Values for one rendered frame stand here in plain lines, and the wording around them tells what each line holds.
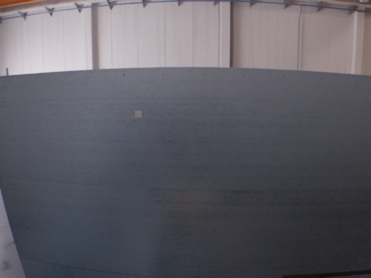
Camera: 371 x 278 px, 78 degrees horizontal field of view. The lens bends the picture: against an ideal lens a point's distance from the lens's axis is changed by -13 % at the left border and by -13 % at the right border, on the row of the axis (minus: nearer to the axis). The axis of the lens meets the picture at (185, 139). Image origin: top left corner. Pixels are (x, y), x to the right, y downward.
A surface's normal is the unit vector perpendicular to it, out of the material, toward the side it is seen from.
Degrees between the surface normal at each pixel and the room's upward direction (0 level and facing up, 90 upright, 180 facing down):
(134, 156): 90
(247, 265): 90
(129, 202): 90
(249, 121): 90
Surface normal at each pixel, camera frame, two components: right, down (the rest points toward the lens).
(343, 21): -0.07, 0.25
